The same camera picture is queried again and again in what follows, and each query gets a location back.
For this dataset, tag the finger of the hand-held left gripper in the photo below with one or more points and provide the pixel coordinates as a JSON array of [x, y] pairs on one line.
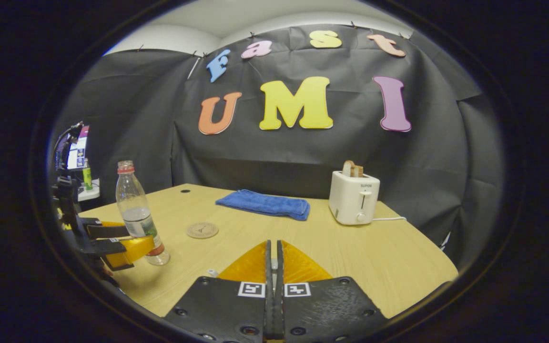
[[105, 231], [129, 251]]

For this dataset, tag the white side stand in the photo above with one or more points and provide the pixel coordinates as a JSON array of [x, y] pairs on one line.
[[91, 193]]

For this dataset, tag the computer monitor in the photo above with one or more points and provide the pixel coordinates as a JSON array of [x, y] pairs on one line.
[[80, 150]]

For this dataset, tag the white toaster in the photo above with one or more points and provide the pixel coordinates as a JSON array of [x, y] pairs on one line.
[[350, 200]]

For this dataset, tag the blue towel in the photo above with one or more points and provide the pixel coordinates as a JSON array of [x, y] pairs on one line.
[[265, 205]]

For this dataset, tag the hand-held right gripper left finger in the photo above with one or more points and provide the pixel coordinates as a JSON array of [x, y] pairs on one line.
[[227, 309]]

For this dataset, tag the round wooden coaster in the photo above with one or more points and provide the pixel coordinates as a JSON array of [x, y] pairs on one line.
[[202, 230]]

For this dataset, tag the clear plastic water bottle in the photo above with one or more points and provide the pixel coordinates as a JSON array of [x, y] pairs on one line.
[[131, 200]]

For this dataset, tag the green bottle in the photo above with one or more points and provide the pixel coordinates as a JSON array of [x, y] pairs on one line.
[[87, 177]]

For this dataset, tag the white teacup lid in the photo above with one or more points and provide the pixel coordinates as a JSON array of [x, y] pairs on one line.
[[274, 264]]

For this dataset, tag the bread slice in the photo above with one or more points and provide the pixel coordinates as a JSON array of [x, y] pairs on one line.
[[352, 169]]

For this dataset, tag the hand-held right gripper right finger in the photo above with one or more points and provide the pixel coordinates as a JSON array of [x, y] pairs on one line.
[[322, 309]]

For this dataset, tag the black backdrop cloth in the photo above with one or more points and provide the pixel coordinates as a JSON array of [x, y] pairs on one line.
[[422, 157]]

